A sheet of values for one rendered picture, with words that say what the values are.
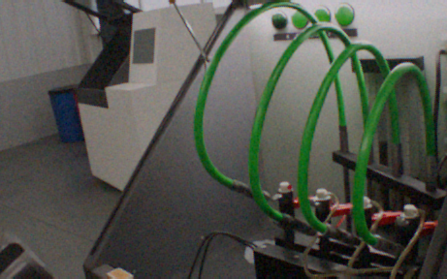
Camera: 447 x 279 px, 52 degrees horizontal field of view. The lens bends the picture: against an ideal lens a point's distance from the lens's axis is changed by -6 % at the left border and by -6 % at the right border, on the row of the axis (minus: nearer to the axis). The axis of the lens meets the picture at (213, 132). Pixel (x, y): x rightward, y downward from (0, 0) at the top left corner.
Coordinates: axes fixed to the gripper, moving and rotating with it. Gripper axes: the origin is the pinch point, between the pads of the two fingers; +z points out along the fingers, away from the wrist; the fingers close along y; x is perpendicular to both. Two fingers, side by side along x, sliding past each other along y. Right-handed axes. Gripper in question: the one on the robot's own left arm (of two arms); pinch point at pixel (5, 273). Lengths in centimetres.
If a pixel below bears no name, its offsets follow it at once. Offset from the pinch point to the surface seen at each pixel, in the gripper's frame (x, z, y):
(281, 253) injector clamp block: -38, 21, -29
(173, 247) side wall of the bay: -29.1, 24.5, 1.9
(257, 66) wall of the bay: -75, 7, 5
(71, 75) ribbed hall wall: -194, 114, 690
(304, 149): -42, -4, -46
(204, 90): -42, -13, -31
